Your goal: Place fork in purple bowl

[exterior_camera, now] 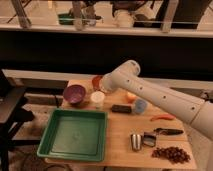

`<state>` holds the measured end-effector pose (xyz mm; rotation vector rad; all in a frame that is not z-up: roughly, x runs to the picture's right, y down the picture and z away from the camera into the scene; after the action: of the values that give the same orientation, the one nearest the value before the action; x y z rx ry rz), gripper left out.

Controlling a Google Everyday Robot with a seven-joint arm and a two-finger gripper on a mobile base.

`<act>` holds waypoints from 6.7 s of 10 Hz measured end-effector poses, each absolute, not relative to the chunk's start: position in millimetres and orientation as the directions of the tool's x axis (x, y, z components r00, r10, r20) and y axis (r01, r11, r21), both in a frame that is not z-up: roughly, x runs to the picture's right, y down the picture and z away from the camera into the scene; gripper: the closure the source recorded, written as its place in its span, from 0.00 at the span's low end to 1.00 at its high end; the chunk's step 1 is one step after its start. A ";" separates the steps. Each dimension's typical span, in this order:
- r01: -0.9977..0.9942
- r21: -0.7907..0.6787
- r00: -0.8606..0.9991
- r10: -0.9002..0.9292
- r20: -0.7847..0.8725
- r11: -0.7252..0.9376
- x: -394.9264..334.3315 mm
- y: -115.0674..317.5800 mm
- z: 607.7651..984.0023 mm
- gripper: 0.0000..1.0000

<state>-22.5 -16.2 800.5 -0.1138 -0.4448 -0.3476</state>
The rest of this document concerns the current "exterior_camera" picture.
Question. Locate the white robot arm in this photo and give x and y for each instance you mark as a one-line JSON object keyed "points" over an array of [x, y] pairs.
{"points": [[192, 110]]}

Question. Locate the red bowl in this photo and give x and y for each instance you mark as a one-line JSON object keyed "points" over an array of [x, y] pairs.
{"points": [[96, 82]]}

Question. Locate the purple bowl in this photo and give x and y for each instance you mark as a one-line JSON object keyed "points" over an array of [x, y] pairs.
{"points": [[74, 94]]}

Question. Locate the white cup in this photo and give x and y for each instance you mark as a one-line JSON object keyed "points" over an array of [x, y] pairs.
{"points": [[97, 99]]}

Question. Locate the black rectangular block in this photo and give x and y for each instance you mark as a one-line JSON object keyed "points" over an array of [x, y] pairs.
{"points": [[121, 109]]}

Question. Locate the orange fruit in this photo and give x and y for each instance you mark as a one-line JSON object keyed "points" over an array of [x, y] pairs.
{"points": [[131, 97]]}

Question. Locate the green plastic tray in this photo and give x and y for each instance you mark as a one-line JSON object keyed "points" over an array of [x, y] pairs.
{"points": [[78, 135]]}

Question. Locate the wooden cutting board table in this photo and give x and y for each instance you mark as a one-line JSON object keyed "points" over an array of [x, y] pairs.
{"points": [[118, 152]]}

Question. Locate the silver metal cup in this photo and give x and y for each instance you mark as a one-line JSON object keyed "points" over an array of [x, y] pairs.
{"points": [[136, 142]]}

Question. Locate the red chili pepper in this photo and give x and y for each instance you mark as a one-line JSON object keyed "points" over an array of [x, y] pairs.
{"points": [[163, 117]]}

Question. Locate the metal measuring scoop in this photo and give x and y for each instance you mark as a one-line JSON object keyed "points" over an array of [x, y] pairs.
{"points": [[149, 139]]}

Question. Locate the black chair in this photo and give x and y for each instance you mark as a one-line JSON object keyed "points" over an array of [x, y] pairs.
{"points": [[12, 117]]}

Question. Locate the pile of brown nuts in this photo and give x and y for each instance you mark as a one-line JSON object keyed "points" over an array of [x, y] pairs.
{"points": [[173, 154]]}

